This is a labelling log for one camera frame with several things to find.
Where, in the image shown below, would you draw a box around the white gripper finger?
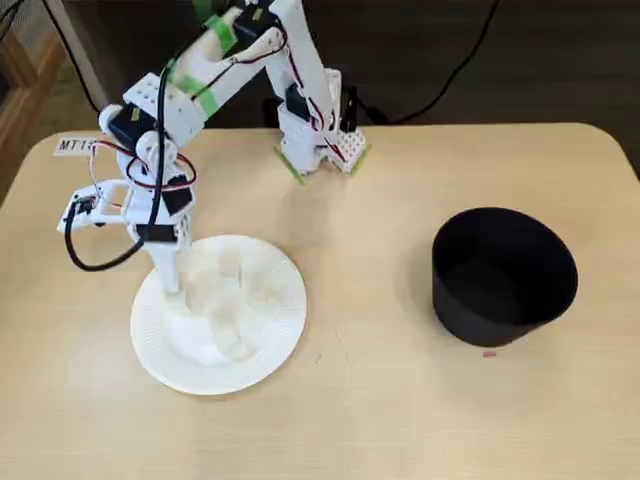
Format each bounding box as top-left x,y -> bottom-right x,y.
175,207 -> 196,259
146,241 -> 182,296

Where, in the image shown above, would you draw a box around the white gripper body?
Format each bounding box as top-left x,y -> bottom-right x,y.
117,148 -> 181,246

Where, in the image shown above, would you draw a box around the white paper plate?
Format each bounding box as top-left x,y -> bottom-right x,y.
129,234 -> 308,398

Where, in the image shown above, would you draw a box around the black pot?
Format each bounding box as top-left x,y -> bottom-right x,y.
430,207 -> 580,349

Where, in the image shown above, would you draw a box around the white MT18 label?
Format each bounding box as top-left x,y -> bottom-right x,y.
52,135 -> 101,157

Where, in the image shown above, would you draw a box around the grey metal leg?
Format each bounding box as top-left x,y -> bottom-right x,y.
62,0 -> 110,110

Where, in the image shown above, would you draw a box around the wooden shelf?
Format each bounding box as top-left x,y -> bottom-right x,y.
0,29 -> 66,206

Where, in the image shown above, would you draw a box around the white studded base block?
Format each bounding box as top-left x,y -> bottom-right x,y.
327,127 -> 371,174

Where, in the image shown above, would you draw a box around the black power plug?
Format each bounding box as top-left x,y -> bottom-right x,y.
342,85 -> 360,134

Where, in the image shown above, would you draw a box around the red wrist servo wire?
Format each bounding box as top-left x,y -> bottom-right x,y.
89,142 -> 199,211

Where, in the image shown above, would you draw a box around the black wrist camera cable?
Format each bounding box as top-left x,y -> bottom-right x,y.
64,62 -> 174,274

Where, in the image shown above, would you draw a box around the green base plate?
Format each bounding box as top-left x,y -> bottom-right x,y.
273,142 -> 374,185

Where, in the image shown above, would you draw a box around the thin black cable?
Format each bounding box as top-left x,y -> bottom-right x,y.
42,0 -> 104,111

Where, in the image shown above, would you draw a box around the red shoulder servo wire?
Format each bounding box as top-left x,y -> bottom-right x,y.
284,34 -> 346,161

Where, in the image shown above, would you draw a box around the black background cable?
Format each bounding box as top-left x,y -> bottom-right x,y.
357,0 -> 503,126

